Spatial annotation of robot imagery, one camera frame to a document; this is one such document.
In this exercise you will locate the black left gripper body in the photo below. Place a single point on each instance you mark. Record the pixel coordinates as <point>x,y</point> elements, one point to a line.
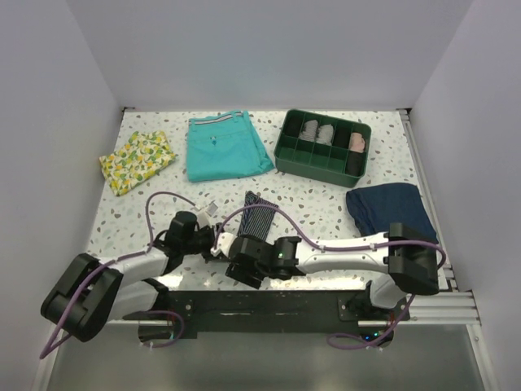
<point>199,243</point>

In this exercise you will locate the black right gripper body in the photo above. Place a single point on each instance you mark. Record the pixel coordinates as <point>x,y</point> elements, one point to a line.
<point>251,277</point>

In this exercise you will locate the navy white striped underwear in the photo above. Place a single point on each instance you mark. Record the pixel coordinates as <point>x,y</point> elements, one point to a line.
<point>256,222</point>

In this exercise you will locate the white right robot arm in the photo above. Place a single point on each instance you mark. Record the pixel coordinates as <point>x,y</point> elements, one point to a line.
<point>405,261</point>

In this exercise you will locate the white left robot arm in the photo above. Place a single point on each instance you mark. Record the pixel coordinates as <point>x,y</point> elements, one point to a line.
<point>92,290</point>

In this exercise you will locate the lemon print folded cloth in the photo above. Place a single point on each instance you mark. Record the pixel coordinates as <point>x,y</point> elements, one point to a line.
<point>141,157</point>

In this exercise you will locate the teal folded shorts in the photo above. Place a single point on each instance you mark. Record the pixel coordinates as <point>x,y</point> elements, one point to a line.
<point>225,147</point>

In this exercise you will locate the dark blue folded garment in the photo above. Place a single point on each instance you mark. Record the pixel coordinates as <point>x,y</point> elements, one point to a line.
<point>374,209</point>

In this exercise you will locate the green divided organizer box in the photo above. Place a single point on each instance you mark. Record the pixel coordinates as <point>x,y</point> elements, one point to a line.
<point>315,161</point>

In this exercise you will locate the grey rolled sock left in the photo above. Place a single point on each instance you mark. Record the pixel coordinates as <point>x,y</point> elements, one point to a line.
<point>309,131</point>

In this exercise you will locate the white grey rolled sock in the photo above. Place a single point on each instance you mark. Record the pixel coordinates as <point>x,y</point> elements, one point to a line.
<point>325,134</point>

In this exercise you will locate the black rolled garment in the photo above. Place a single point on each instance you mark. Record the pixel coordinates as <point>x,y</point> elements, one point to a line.
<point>342,134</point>

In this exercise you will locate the pink rolled garment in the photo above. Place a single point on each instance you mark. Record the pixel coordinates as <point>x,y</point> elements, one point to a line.
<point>357,143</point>

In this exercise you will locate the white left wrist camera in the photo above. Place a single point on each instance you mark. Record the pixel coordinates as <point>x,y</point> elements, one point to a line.
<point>205,213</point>

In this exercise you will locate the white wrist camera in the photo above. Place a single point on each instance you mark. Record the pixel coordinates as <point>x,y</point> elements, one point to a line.
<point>223,245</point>
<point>205,213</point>

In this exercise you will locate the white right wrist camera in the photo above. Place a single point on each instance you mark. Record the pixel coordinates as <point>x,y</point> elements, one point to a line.
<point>223,245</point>

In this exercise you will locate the aluminium frame rail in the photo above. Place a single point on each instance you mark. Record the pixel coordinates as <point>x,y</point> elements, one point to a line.
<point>455,307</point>

